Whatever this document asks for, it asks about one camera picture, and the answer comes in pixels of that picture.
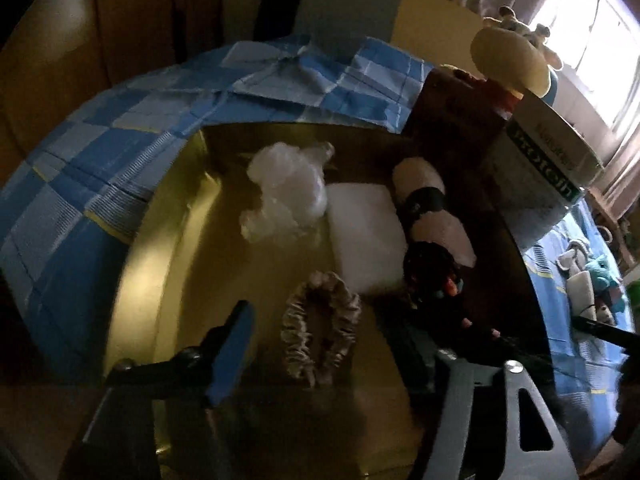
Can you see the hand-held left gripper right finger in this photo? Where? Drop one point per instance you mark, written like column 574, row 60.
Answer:
column 457, row 385

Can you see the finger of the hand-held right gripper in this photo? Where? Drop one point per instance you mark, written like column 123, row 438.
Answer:
column 610, row 332

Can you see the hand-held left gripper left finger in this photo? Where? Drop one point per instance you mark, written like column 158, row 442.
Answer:
column 230, row 355

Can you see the teal plush toy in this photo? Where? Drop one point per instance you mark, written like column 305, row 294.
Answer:
column 600, row 270

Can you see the beige scrunchie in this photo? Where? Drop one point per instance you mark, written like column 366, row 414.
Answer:
column 300, row 320

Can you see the gold tin box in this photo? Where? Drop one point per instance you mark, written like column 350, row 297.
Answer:
column 200, row 260

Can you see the black dotted soft toy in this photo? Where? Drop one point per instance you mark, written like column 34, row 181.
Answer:
column 430, row 270

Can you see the pink towel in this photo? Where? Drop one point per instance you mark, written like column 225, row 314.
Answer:
column 450, row 232

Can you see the white fluffy plush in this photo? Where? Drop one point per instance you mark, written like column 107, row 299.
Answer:
column 287, row 190

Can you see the white powder can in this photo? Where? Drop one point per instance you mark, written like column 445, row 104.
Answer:
column 540, row 170

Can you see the blue checked blanket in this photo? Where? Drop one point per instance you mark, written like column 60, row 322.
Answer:
column 100, row 160

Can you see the yellow giraffe plush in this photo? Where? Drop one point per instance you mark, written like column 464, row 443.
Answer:
column 505, row 55

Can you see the window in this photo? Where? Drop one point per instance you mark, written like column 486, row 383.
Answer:
column 600, row 25

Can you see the wooden wardrobe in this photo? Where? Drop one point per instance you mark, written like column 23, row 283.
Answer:
column 100, row 25

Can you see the black rolled mat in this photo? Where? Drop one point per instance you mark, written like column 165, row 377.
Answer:
column 280, row 0

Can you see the blue and yellow headboard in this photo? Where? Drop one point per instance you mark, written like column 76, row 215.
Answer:
column 350, row 10

